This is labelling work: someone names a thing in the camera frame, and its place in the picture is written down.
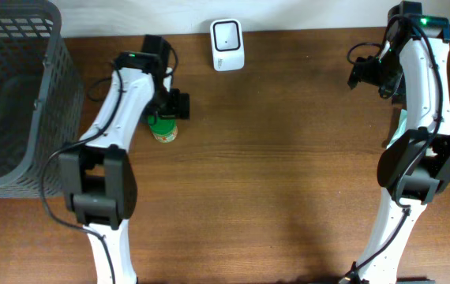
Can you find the dark grey plastic basket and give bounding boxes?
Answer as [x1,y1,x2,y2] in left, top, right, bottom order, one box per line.
[0,1,84,198]

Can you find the left black cable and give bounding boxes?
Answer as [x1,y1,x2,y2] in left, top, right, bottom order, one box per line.
[38,47,179,284]

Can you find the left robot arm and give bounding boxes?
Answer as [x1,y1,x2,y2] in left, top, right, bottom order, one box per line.
[56,35,190,283]

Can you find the right black cable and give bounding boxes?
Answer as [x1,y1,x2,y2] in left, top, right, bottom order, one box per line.
[337,14,445,284]

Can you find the light teal wipes packet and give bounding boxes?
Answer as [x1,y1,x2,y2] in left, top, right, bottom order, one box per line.
[386,110,407,148]

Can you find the green round lid jar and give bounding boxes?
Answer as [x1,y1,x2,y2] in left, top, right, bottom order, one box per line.
[147,116,178,143]

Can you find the white barcode scanner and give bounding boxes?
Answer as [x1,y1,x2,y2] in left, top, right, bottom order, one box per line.
[210,19,245,72]

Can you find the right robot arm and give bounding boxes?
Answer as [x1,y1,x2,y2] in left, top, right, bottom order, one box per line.
[340,1,450,283]

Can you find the black cable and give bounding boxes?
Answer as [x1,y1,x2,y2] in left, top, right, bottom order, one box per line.
[38,47,179,284]
[337,14,445,284]

